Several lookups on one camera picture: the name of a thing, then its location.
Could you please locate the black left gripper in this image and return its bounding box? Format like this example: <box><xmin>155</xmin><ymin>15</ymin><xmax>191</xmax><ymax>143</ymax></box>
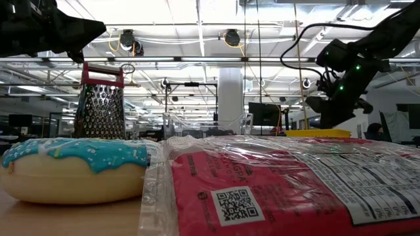
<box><xmin>0</xmin><ymin>0</ymin><xmax>108</xmax><ymax>64</ymax></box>

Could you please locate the clear plastic bin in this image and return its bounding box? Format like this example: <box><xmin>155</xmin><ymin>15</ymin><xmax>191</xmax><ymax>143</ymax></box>
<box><xmin>162</xmin><ymin>111</ymin><xmax>254</xmax><ymax>141</ymax></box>

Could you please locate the metal box grater red handle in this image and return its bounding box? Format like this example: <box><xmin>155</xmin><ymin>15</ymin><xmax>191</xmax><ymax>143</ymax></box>
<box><xmin>73</xmin><ymin>62</ymin><xmax>127</xmax><ymax>140</ymax></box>

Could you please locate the blue frosted toy donut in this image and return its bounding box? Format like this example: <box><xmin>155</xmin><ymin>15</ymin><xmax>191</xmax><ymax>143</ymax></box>
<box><xmin>0</xmin><ymin>137</ymin><xmax>150</xmax><ymax>205</ymax></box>

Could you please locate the red wrapped packet QR code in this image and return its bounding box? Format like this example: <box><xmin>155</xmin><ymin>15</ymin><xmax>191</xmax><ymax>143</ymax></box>
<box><xmin>137</xmin><ymin>134</ymin><xmax>420</xmax><ymax>236</ymax></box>

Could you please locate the ceiling cable reel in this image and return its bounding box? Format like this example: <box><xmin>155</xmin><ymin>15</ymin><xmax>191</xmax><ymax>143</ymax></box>
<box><xmin>119</xmin><ymin>29</ymin><xmax>136</xmax><ymax>52</ymax></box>
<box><xmin>224</xmin><ymin>29</ymin><xmax>241</xmax><ymax>47</ymax></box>

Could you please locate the black frame stand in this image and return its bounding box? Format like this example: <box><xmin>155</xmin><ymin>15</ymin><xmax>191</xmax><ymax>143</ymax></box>
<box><xmin>165</xmin><ymin>81</ymin><xmax>219</xmax><ymax>123</ymax></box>

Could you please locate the yellow plastic basket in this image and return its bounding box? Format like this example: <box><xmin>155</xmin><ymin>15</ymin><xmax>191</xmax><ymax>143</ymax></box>
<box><xmin>284</xmin><ymin>128</ymin><xmax>352</xmax><ymax>139</ymax></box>

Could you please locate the person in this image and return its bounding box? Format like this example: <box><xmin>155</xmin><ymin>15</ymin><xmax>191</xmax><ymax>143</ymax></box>
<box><xmin>364</xmin><ymin>122</ymin><xmax>384</xmax><ymax>141</ymax></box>

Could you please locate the white pillar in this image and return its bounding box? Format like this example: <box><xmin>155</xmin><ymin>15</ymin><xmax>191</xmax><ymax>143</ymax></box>
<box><xmin>218</xmin><ymin>67</ymin><xmax>244</xmax><ymax>135</ymax></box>

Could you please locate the black monitor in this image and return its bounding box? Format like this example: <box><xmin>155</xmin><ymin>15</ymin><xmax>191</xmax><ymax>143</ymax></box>
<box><xmin>248</xmin><ymin>102</ymin><xmax>282</xmax><ymax>127</ymax></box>

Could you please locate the yellow cable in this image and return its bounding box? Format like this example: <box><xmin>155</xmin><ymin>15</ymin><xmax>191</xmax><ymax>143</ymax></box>
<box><xmin>293</xmin><ymin>0</ymin><xmax>310</xmax><ymax>130</ymax></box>

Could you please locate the small dark monitor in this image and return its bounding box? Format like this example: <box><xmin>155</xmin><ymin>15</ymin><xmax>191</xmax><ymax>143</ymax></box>
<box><xmin>8</xmin><ymin>113</ymin><xmax>33</xmax><ymax>128</ymax></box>

